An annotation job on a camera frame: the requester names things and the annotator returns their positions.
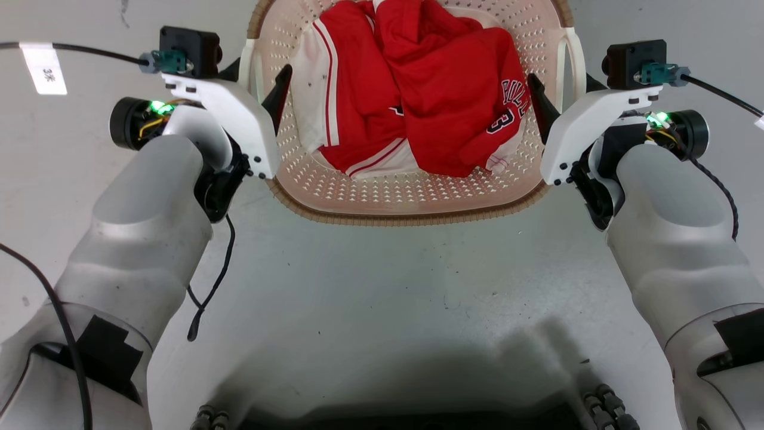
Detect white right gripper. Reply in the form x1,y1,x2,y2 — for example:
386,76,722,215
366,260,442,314
526,72,664,186

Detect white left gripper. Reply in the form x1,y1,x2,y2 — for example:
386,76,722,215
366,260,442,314
161,57,294,180

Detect white perforated laundry basket brown rim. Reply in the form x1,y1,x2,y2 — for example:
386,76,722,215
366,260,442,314
239,0,589,227

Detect red shorts with white stripes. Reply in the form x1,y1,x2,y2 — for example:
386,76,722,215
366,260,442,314
292,0,426,180

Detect red jersey with number three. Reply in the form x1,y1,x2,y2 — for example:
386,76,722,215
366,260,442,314
374,0,532,178

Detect black right camera cable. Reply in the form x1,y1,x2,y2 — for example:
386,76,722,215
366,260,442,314
640,62,764,118

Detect black camera cable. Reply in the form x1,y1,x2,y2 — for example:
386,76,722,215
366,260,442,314
640,62,764,118
0,41,195,76

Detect black left camera cable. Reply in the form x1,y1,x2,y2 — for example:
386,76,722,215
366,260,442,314
0,41,195,76

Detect coiled black right arm cable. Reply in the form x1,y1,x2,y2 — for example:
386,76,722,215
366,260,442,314
680,146,741,241

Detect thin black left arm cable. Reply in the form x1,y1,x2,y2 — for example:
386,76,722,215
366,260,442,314
186,214,237,343

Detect white paper cable label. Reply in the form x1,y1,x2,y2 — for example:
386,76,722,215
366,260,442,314
20,42,68,96

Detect black cable over left shoulder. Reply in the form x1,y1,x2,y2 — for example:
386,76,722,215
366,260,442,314
0,242,94,430

